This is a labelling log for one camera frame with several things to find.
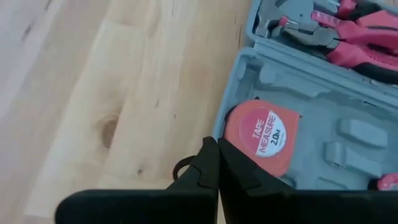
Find red black tool handle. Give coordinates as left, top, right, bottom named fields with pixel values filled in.
left=368, top=172, right=398, bottom=191

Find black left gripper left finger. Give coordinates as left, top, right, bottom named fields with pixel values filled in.
left=55, top=136, right=220, bottom=224

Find black red utility knife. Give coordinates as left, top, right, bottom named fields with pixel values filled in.
left=310, top=0, right=398, bottom=30

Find red handled pliers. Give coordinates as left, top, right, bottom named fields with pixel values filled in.
left=278, top=15, right=398, bottom=85

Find grey plastic tool case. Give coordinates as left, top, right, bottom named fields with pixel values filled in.
left=213, top=0, right=398, bottom=191

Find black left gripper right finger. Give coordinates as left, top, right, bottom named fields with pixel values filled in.
left=218, top=138, right=398, bottom=224

